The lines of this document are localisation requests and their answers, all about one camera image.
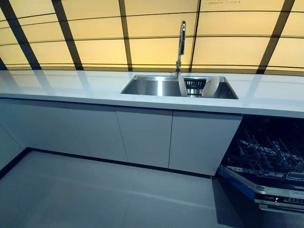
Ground open dishwasher door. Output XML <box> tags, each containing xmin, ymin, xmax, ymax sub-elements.
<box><xmin>218</xmin><ymin>164</ymin><xmax>304</xmax><ymax>228</ymax></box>

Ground white cabinet door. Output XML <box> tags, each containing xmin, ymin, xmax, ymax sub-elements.
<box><xmin>0</xmin><ymin>97</ymin><xmax>128</xmax><ymax>162</ymax></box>
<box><xmin>115</xmin><ymin>106</ymin><xmax>173</xmax><ymax>170</ymax></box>
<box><xmin>168</xmin><ymin>110</ymin><xmax>244</xmax><ymax>177</ymax></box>

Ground stainless steel sink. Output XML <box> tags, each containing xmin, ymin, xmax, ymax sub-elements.
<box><xmin>120</xmin><ymin>74</ymin><xmax>239</xmax><ymax>100</ymax></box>

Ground white plate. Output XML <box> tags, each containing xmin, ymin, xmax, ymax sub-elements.
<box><xmin>178</xmin><ymin>74</ymin><xmax>188</xmax><ymax>97</ymax></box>
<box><xmin>202</xmin><ymin>76</ymin><xmax>222</xmax><ymax>98</ymax></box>

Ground black dish rack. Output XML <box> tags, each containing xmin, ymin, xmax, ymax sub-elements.
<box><xmin>183</xmin><ymin>77</ymin><xmax>209</xmax><ymax>97</ymax></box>

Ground chrome kitchen faucet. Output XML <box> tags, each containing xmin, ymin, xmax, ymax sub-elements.
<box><xmin>175</xmin><ymin>20</ymin><xmax>187</xmax><ymax>75</ymax></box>

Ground white cabinet side panel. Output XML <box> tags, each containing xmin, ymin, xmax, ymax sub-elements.
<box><xmin>0</xmin><ymin>123</ymin><xmax>28</xmax><ymax>172</ymax></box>

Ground dishwasher wire rack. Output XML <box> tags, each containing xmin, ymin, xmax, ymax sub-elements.
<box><xmin>228</xmin><ymin>129</ymin><xmax>304</xmax><ymax>180</ymax></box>

